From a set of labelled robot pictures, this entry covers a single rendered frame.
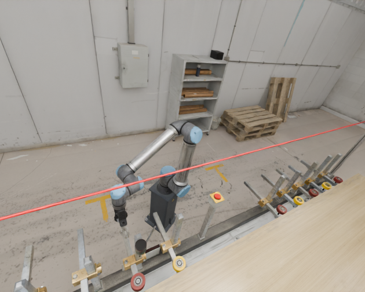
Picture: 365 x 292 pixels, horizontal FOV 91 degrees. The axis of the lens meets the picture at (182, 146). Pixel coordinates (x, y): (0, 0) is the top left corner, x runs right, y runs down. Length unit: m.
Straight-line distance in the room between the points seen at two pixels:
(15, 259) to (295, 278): 2.41
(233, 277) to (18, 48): 3.24
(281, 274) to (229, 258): 0.33
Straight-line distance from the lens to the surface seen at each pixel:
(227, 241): 1.78
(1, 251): 2.71
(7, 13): 3.14
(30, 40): 3.15
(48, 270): 2.42
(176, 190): 1.70
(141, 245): 1.08
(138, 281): 1.25
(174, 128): 1.38
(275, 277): 1.49
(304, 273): 1.61
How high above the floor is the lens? 2.12
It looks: 36 degrees down
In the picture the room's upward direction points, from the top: 10 degrees clockwise
